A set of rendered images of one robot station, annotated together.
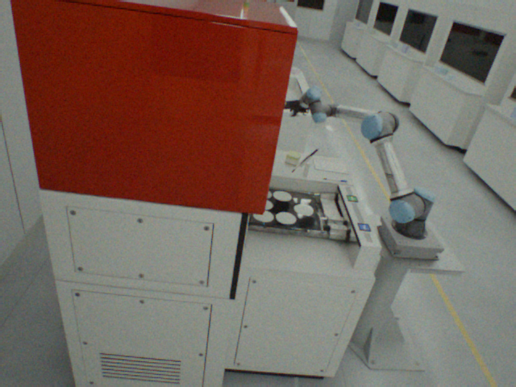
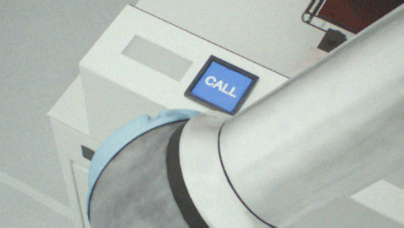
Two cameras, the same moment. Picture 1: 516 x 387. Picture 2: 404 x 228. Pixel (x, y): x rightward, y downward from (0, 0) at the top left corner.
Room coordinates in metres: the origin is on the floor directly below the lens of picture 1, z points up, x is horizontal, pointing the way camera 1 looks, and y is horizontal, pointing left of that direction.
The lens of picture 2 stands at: (1.75, -0.92, 1.60)
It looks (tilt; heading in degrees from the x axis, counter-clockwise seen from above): 57 degrees down; 122
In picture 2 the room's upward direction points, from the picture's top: 4 degrees clockwise
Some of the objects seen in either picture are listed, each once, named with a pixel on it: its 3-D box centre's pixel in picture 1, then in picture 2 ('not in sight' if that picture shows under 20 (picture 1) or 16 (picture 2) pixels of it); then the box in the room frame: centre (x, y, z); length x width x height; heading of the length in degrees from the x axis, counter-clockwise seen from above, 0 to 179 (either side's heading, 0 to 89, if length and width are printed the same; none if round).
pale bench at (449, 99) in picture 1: (474, 76); not in sight; (6.50, -3.13, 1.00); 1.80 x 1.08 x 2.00; 6
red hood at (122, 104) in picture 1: (177, 81); not in sight; (1.44, 0.38, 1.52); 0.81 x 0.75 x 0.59; 6
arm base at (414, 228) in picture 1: (412, 220); not in sight; (1.69, -0.81, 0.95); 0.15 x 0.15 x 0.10
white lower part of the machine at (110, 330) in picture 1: (164, 290); not in sight; (1.44, 0.40, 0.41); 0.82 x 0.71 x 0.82; 6
